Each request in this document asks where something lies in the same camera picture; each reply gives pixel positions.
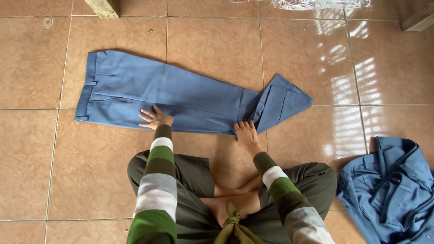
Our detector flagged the blue trousers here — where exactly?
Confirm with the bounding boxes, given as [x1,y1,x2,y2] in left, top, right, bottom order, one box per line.
[74,50,313,136]

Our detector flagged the clear plastic bag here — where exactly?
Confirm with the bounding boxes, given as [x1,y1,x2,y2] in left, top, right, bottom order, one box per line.
[231,0,373,11]

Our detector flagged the olive green scarf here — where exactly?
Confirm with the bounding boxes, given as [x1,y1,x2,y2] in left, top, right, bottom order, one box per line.
[213,202,265,244]

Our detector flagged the heap of blue clothes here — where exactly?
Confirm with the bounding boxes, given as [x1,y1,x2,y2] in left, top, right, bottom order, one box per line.
[336,136,434,244]

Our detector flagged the person's right hand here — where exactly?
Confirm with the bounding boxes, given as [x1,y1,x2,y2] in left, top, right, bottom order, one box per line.
[233,120,265,156]

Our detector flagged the person's left hand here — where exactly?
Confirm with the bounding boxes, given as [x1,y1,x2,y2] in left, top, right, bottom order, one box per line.
[139,104,174,131]

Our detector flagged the person's crossed legs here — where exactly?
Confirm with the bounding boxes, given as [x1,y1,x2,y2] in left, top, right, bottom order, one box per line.
[127,150,338,244]

